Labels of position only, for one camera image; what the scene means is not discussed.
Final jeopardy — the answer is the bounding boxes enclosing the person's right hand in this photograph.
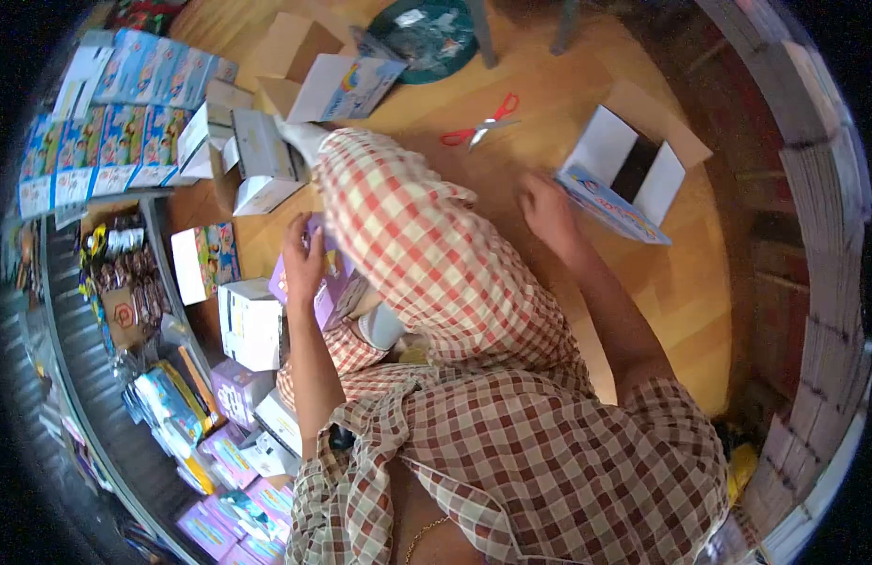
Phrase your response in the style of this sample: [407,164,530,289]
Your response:
[517,173,587,262]

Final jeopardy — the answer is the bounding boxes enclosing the white box with black print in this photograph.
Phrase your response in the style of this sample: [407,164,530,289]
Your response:
[238,387,304,478]

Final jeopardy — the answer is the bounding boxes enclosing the stack of flat white cartons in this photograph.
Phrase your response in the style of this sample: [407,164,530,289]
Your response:
[696,0,872,565]

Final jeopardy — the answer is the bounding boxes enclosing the person's left fingers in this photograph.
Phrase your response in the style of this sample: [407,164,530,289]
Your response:
[282,212,328,259]

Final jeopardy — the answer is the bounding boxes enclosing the person's body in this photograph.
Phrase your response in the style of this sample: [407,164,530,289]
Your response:
[284,367,731,565]

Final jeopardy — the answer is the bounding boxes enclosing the colourful printed box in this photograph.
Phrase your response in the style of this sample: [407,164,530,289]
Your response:
[170,222,242,307]

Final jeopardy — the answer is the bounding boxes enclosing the rows of blue printed cartons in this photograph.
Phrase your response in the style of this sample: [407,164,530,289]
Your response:
[17,28,241,221]

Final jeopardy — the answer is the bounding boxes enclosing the pile of purple packets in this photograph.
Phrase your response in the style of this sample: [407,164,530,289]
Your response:
[175,424,297,565]

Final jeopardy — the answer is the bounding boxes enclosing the yellow packet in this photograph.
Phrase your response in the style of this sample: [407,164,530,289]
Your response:
[726,443,759,507]

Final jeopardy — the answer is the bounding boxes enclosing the red handled scissors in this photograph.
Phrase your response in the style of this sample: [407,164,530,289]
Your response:
[439,92,522,151]

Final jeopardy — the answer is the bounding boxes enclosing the full shop shelf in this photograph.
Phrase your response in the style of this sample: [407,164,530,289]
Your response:
[0,201,221,565]

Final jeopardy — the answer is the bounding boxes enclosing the large white cardboard box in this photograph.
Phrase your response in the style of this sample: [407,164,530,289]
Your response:
[217,277,286,373]

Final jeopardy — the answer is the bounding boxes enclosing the open white blue carton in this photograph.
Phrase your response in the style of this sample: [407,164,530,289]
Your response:
[555,78,714,247]

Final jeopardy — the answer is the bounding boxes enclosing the person's left hand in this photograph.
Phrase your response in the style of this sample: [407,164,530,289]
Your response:
[281,212,331,306]

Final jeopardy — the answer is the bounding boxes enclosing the small purple printed box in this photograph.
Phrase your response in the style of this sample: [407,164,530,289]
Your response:
[209,358,276,431]

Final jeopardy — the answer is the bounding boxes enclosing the grey metal furniture leg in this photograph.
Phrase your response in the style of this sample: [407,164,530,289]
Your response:
[549,0,580,57]
[467,0,498,70]

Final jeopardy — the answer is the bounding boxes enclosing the person's right fingers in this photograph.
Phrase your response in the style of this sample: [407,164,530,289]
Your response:
[517,173,556,214]

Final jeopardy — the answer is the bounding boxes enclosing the open brown white carton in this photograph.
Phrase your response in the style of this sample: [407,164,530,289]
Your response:
[254,13,409,125]

